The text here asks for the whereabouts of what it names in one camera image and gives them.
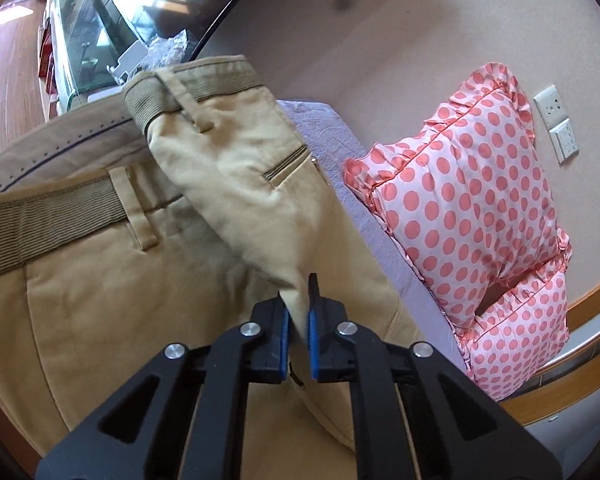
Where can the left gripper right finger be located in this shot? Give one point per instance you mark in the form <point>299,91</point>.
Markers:
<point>415,414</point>

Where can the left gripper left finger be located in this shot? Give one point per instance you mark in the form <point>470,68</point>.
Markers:
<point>182,415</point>

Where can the khaki tan pants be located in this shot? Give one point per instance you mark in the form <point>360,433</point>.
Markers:
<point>164,215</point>

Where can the small pink polka-dot pillow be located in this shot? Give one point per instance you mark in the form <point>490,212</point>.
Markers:
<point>523,330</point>

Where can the large pink polka-dot pillow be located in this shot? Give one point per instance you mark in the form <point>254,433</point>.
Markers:
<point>467,199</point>

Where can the lavender bed sheet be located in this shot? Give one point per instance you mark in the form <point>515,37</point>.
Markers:
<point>332,142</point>

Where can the glass tv stand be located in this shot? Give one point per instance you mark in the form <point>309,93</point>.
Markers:
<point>95,51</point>

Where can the wooden bed frame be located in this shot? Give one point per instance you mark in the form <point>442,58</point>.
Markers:
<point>570,377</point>

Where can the white wall switch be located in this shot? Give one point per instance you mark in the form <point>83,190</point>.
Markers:
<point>564,141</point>

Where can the white wall socket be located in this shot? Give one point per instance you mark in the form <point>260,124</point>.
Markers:
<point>550,106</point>

